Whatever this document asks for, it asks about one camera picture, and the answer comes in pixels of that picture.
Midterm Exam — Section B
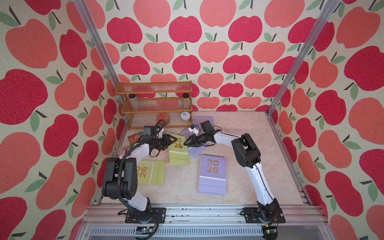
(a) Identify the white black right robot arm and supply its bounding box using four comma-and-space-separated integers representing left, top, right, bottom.
184, 121, 284, 224

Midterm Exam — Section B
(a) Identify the green calendar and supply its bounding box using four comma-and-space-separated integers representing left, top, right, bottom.
137, 161, 166, 185
168, 133, 190, 166

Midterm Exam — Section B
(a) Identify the glass jar right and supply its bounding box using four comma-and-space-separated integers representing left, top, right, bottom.
183, 93, 191, 109

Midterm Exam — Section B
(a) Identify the glass jar left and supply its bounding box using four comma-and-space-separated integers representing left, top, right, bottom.
128, 94, 140, 109

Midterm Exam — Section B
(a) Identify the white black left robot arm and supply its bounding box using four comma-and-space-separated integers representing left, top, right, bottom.
102, 120, 177, 222

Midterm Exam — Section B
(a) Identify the glass jar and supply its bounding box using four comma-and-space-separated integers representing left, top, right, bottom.
128, 94, 140, 109
183, 93, 191, 109

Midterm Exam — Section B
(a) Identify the red round tin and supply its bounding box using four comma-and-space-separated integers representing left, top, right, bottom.
157, 113, 170, 125

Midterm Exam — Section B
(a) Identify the purple calendar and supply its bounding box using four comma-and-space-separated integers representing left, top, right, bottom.
194, 116, 214, 128
197, 155, 227, 193
199, 192, 226, 196
180, 128, 206, 159

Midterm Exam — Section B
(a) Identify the red cola can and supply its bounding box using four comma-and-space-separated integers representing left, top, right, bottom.
116, 148, 128, 158

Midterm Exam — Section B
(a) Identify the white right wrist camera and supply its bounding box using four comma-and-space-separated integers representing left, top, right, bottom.
188, 125, 200, 136

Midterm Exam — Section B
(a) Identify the snack packet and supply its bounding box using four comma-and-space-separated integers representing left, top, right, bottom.
128, 131, 144, 148

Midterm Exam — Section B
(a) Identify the aluminium post right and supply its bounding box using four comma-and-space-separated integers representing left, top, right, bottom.
266, 0, 341, 118

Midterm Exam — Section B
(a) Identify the pink calendar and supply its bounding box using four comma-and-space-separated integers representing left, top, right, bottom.
156, 150, 169, 161

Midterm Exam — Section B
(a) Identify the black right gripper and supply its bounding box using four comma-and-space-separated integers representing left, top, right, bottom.
184, 134, 208, 148

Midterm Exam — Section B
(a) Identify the orange wooden shelf rack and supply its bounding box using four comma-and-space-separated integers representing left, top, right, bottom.
116, 82, 193, 130

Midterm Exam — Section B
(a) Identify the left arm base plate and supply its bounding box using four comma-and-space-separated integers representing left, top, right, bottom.
125, 208, 166, 224

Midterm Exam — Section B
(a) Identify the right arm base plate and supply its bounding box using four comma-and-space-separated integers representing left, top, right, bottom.
240, 208, 286, 225

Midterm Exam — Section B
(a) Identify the aluminium frame rail front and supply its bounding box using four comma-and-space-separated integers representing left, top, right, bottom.
74, 204, 336, 240

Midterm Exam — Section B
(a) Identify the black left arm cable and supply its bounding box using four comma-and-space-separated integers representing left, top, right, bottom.
116, 119, 166, 240

